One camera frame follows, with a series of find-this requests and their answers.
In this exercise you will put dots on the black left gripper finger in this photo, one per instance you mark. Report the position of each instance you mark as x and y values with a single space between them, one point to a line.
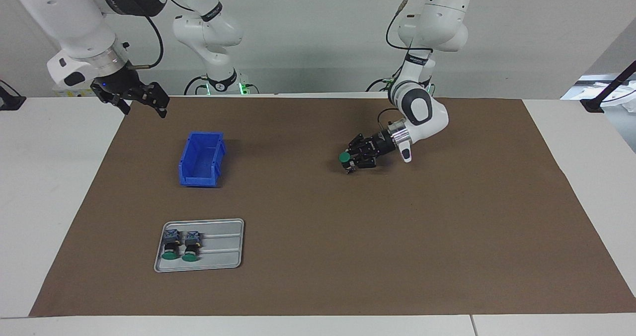
360 143
365 163

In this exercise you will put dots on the green push button switch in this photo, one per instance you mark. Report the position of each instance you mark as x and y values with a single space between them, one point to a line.
191 247
344 157
171 246

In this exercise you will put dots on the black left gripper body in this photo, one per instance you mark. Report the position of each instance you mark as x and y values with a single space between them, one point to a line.
383 144

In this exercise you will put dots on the brown table mat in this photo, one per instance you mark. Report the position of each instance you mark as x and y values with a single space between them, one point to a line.
372 236

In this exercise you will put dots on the white box with label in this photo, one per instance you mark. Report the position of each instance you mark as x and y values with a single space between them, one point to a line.
62 92

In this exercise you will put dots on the blue plastic storage bin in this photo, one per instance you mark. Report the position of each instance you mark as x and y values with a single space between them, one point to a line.
201 159

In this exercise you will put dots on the black camera stand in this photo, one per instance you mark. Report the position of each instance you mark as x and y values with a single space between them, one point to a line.
608 90

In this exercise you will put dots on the white sheet pile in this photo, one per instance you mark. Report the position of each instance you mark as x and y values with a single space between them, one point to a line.
622 101

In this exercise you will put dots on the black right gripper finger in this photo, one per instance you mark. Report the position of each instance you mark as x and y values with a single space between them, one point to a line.
155 96
120 105

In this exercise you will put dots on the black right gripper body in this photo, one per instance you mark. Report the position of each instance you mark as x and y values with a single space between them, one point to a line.
117 85

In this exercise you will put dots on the grey metal tray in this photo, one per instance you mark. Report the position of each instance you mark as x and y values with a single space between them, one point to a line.
223 249

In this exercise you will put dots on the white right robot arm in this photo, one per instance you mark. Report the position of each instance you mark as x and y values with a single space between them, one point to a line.
74 23

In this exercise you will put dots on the black table clamp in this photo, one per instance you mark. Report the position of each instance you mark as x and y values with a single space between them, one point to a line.
10 101

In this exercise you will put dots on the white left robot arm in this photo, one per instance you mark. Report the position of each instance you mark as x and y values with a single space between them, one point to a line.
432 122

